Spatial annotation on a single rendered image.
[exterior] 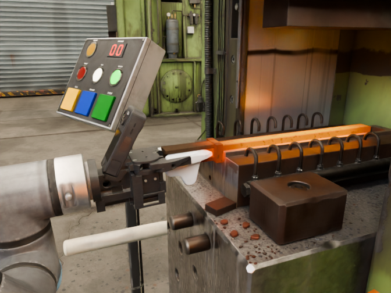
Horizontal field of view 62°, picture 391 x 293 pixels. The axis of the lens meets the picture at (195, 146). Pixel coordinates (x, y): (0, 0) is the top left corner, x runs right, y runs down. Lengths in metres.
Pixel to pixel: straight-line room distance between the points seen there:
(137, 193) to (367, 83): 0.67
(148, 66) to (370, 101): 0.61
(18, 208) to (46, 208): 0.04
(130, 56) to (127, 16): 4.49
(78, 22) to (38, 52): 1.12
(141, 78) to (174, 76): 4.46
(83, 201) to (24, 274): 0.12
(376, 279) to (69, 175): 0.47
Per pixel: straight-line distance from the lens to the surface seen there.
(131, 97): 0.94
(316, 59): 0.93
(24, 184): 0.52
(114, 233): 1.03
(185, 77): 5.45
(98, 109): 0.98
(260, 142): 0.62
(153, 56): 0.98
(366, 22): 0.70
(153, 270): 1.91
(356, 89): 0.99
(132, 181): 0.53
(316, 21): 0.63
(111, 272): 1.93
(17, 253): 0.56
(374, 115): 0.95
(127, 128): 0.51
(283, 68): 0.87
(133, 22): 5.46
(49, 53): 8.47
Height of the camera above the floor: 1.18
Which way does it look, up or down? 18 degrees down
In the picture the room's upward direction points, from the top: straight up
